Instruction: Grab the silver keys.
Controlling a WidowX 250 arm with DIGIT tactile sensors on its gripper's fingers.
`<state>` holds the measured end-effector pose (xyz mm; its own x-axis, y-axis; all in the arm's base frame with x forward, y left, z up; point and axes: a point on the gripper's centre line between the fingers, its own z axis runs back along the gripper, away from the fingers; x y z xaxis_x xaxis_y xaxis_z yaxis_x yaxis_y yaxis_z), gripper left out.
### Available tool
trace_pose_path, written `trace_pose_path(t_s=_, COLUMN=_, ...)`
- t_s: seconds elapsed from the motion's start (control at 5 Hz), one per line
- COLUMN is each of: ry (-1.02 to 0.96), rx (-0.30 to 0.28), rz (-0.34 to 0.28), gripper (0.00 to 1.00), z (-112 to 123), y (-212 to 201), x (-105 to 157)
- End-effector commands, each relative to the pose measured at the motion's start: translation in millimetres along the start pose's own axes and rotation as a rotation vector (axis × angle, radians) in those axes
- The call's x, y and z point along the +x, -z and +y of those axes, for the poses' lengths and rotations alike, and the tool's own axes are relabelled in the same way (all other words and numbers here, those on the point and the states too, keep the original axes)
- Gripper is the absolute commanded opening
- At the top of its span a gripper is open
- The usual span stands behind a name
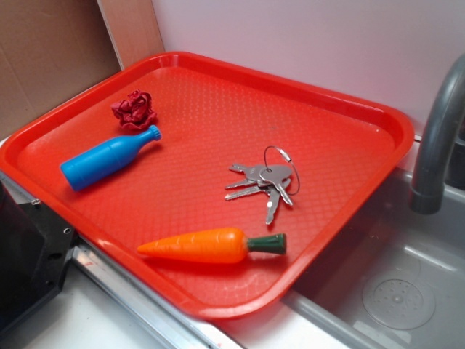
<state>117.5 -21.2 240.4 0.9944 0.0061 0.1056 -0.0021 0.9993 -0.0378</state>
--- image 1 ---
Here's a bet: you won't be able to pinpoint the grey plastic toy sink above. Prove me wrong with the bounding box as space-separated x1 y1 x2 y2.
284 170 464 348

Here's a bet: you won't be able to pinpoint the red plastic tray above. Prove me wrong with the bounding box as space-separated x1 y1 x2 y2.
1 52 414 320

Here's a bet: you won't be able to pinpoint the grey toy faucet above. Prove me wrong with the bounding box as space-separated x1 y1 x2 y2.
408 55 464 214

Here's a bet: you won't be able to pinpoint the silver keys on ring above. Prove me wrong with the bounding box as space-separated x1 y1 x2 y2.
225 145 300 225

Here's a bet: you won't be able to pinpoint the red crumpled scrunchie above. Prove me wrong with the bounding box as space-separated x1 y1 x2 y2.
110 89 157 131

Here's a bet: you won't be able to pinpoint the orange plastic toy carrot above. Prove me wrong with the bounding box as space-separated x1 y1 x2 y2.
137 228 287 264

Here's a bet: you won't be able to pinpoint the blue plastic toy bottle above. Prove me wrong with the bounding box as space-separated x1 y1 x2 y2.
60 125 162 191

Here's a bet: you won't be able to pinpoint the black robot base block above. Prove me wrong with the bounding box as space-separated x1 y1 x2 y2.
1 185 76 338

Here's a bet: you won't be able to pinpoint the brown cardboard panel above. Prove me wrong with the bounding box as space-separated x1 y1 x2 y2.
1 1 164 138

